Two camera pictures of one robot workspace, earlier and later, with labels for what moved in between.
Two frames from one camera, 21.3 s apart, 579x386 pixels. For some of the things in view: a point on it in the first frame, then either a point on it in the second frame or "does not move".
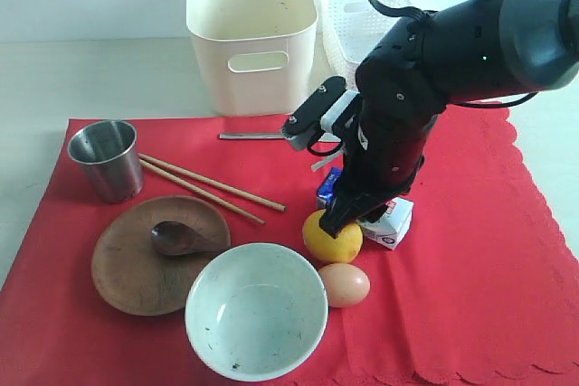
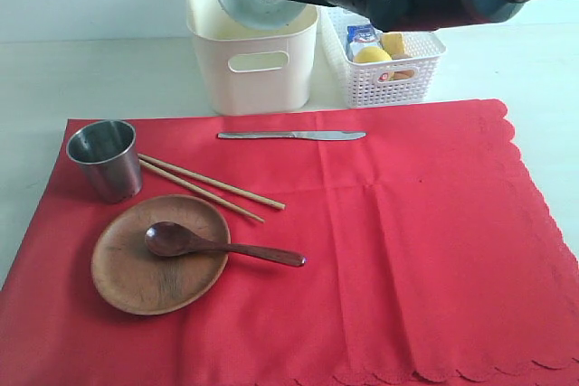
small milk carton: [386, 228] to [359, 36]
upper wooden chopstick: [250, 196] does not move
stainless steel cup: [109, 151] does not move
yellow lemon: [344, 248] to [370, 54]
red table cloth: [483, 292] does not move
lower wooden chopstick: [204, 192] does not move
